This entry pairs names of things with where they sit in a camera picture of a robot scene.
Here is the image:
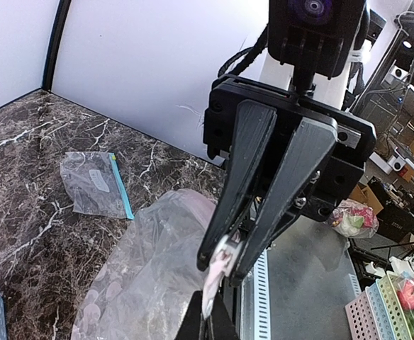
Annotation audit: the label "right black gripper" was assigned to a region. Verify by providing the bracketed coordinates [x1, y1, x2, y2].
[197, 76, 376, 286]

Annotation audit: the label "white cable duct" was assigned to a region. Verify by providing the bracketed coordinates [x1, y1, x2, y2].
[239, 249, 272, 340]

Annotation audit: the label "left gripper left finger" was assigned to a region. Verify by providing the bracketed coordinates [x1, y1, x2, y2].
[174, 292, 208, 340]

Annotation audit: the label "left black frame post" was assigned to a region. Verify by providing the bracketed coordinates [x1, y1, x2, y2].
[41, 0, 72, 92]

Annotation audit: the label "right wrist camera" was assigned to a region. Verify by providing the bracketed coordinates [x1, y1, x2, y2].
[267, 0, 367, 95]

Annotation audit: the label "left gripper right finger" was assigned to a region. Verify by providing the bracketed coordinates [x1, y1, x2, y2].
[206, 293, 239, 340]

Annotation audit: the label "cardboard box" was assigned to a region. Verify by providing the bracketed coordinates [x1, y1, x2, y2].
[349, 183, 384, 215]

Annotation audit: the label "large pink zip bag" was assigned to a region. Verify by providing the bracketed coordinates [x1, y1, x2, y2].
[71, 189, 240, 339]

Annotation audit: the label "stacked pastel baskets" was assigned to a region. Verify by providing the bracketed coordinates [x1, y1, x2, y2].
[345, 272, 414, 339]

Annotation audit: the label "small blue zip bag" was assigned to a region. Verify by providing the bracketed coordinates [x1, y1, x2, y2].
[60, 152, 134, 220]

